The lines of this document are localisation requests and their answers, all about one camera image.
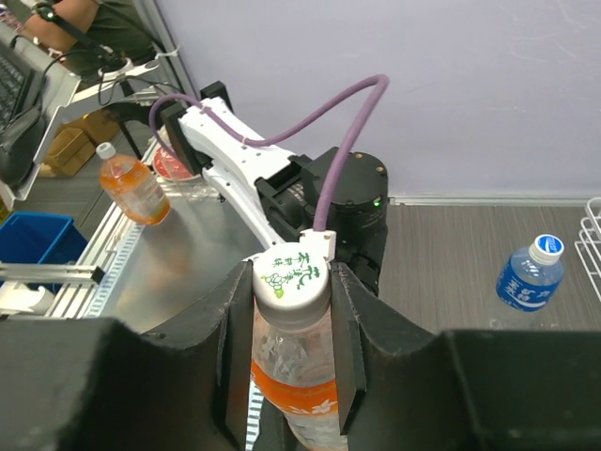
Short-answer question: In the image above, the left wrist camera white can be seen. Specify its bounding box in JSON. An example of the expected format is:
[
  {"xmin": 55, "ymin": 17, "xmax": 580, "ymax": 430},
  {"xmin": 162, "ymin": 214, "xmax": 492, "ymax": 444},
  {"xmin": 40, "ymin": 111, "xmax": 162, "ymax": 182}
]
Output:
[{"xmin": 270, "ymin": 228, "xmax": 336, "ymax": 263}]

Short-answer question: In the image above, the white slotted cable duct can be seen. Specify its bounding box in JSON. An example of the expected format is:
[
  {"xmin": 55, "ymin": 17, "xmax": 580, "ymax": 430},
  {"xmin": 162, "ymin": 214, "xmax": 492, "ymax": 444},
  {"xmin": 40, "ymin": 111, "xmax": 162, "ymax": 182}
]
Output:
[{"xmin": 245, "ymin": 380, "xmax": 264, "ymax": 451}]

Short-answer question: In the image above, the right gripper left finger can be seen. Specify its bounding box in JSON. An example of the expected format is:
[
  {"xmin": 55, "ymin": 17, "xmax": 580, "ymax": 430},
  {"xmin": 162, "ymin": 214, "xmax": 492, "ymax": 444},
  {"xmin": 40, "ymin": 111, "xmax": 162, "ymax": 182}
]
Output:
[{"xmin": 1, "ymin": 262, "xmax": 254, "ymax": 450}]

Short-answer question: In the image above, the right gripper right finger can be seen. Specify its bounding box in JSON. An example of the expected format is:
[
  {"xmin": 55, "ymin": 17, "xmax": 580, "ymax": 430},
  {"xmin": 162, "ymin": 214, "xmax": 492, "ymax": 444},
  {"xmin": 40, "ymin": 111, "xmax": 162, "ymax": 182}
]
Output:
[{"xmin": 331, "ymin": 263, "xmax": 600, "ymax": 450}]

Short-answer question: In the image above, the person in background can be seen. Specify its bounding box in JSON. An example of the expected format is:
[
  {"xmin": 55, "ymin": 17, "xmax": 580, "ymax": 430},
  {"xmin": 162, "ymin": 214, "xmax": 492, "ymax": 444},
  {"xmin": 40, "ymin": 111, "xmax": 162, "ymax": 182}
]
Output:
[{"xmin": 6, "ymin": 1, "xmax": 156, "ymax": 86}]

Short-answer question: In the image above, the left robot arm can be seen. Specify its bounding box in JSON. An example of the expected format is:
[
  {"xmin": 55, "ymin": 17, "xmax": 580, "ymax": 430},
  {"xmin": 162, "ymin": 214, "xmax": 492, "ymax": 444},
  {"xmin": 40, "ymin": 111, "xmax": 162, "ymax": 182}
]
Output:
[{"xmin": 149, "ymin": 82, "xmax": 388, "ymax": 293}]

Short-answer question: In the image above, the white wire dish rack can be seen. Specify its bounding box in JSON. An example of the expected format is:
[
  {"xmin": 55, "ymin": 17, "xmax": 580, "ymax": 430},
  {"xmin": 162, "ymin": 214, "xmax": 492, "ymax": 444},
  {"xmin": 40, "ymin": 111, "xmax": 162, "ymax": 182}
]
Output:
[{"xmin": 575, "ymin": 197, "xmax": 601, "ymax": 301}]

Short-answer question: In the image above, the blue plastic bin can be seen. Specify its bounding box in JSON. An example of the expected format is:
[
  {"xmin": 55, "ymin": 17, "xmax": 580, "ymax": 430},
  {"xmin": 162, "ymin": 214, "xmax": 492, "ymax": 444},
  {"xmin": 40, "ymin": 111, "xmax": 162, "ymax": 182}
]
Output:
[{"xmin": 1, "ymin": 211, "xmax": 87, "ymax": 264}]

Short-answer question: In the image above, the orange drink bottle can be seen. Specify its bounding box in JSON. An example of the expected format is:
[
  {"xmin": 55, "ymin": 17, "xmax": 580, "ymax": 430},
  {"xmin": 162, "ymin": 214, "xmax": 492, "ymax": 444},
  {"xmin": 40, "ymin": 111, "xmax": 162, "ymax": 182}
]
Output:
[
  {"xmin": 250, "ymin": 241, "xmax": 350, "ymax": 451},
  {"xmin": 96, "ymin": 142, "xmax": 171, "ymax": 226}
]

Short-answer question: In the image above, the white blue bottle cap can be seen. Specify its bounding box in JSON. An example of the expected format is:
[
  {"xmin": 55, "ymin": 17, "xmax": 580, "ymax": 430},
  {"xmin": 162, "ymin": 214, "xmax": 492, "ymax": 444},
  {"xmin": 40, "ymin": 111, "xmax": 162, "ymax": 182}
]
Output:
[{"xmin": 529, "ymin": 234, "xmax": 565, "ymax": 266}]

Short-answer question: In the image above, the blue label water bottle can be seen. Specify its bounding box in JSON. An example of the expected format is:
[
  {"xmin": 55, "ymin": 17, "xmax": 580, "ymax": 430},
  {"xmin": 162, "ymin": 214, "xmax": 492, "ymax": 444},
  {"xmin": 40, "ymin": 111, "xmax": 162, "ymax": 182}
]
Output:
[{"xmin": 487, "ymin": 243, "xmax": 564, "ymax": 330}]

